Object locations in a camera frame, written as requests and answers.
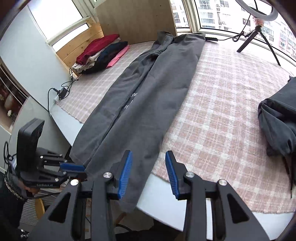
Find light wooden board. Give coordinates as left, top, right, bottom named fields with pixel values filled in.
left=95, top=0, right=177, bottom=45

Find left hand-held gripper cable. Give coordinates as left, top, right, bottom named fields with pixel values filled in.
left=3, top=141, right=15, bottom=168

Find wall cabinet shelf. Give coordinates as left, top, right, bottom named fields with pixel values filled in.
left=0, top=59, right=31, bottom=135

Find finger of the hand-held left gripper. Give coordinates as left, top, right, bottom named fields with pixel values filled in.
left=62, top=172, right=88, bottom=184
left=59, top=162, right=86, bottom=173

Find person's left forearm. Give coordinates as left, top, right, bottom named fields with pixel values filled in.
left=0, top=167, right=29, bottom=232

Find pine plank panel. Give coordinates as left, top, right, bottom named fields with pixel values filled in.
left=55, top=17, right=105, bottom=73

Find pink plaid blanket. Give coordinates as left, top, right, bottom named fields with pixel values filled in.
left=55, top=38, right=296, bottom=215

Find grey flower-print t-shirt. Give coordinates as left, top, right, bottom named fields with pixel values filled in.
left=69, top=30, right=206, bottom=213

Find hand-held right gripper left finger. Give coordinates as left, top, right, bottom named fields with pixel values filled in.
left=30, top=150, right=133, bottom=241

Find ring light cable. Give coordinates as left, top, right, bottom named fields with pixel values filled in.
left=205, top=0, right=258, bottom=42

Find black power cable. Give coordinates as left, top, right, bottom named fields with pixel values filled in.
left=47, top=69, right=80, bottom=117

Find dark grey drawstring pants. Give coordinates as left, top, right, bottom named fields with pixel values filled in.
left=258, top=76, right=296, bottom=199

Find cream knit sweater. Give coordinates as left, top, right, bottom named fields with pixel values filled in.
left=71, top=38, right=121, bottom=75

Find pink folded garment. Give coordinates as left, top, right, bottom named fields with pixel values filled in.
left=106, top=45, right=130, bottom=68

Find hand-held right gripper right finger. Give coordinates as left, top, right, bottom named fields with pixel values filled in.
left=165, top=150, right=270, bottom=241

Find dark navy folded garment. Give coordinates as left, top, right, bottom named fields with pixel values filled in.
left=82, top=41, right=128, bottom=75

